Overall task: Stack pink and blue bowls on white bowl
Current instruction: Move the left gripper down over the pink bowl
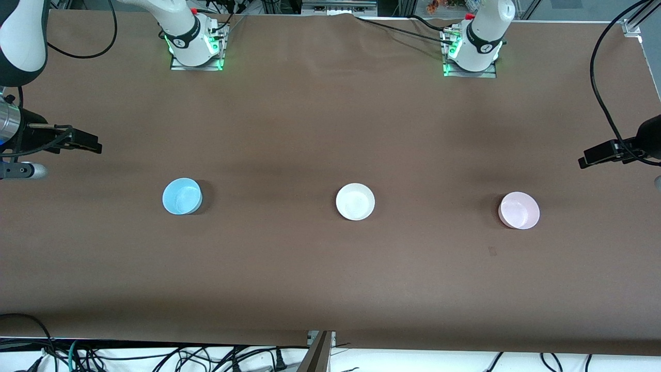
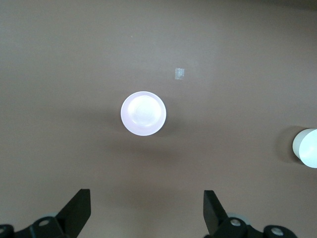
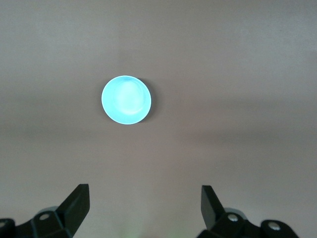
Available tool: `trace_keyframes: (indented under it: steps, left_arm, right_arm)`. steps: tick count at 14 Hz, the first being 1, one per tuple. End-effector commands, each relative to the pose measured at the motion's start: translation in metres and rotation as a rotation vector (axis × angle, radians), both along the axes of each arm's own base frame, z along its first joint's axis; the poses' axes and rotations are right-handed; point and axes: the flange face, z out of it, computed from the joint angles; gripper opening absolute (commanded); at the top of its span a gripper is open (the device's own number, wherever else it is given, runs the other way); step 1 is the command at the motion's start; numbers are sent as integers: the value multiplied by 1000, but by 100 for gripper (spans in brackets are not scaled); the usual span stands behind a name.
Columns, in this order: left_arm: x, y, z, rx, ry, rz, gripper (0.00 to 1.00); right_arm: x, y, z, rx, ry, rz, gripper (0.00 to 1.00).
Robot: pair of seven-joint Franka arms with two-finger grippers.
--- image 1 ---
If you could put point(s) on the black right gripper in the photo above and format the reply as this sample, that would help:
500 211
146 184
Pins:
32 137

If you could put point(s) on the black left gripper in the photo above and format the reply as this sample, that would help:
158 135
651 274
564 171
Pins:
649 133

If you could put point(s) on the pink plastic bowl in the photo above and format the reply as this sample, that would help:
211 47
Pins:
519 210

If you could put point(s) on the blue plastic bowl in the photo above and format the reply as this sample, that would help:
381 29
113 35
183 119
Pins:
181 196

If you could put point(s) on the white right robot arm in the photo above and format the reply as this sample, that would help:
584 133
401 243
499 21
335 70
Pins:
182 26

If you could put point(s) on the white plastic bowl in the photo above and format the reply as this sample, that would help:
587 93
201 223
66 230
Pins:
355 201

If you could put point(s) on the orange background object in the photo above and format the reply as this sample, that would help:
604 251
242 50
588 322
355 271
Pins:
433 6

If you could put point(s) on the brown table cover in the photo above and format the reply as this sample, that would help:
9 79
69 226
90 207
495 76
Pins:
330 279

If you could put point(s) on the black power plug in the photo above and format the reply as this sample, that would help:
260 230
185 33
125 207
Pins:
279 359

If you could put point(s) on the silver corner bracket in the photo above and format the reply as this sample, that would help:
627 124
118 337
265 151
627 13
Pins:
632 27

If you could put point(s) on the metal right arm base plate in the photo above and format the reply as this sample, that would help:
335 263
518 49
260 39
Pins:
196 65

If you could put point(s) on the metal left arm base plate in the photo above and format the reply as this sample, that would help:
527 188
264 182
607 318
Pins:
470 73

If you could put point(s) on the silver rail with connectors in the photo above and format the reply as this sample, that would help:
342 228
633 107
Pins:
339 7

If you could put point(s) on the aluminium frame profile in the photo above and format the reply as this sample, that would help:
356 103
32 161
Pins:
317 354

